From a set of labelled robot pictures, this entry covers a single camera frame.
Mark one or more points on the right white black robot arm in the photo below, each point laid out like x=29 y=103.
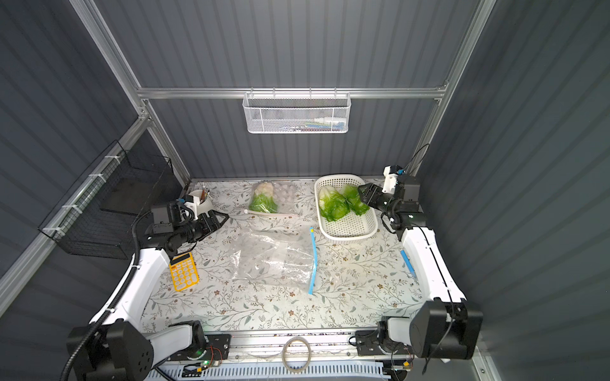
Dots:
x=446 y=326

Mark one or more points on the clear zip-top bag blue seal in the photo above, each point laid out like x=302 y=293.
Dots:
x=276 y=259

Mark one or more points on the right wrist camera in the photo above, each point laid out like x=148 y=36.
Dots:
x=391 y=174

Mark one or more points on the chinese cabbage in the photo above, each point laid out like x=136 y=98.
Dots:
x=332 y=204
x=353 y=199
x=263 y=200

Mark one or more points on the white wire wall basket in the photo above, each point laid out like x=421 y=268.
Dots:
x=284 y=115

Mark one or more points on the black wire side basket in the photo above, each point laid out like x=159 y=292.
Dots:
x=96 y=219

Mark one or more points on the white plastic perforated basket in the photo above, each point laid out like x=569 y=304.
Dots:
x=351 y=227

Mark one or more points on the white pen holder cup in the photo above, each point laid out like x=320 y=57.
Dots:
x=199 y=202

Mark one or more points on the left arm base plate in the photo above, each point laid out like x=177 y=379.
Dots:
x=217 y=349

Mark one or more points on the blue pen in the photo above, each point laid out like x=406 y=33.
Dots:
x=408 y=264

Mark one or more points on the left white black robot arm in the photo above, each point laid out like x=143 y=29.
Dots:
x=112 y=346

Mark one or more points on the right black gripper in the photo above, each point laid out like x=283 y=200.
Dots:
x=375 y=196

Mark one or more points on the yellow calculator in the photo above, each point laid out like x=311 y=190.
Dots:
x=183 y=272

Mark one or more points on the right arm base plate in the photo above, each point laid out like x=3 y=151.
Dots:
x=370 y=343

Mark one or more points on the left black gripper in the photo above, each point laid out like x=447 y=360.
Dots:
x=202 y=225

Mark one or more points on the clear zip-top bag white seal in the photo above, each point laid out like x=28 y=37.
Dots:
x=285 y=198

